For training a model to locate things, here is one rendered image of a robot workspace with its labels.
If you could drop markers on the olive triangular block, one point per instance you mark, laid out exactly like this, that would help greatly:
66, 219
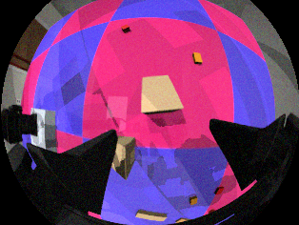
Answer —
124, 156

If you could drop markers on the small orange block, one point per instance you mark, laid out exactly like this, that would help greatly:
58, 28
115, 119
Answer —
197, 58
193, 200

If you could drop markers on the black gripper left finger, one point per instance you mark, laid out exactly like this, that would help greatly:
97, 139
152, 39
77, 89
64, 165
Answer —
84, 170

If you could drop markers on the small red block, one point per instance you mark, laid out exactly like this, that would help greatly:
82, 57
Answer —
219, 190

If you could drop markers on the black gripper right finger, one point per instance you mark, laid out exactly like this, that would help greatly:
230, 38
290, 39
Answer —
245, 147

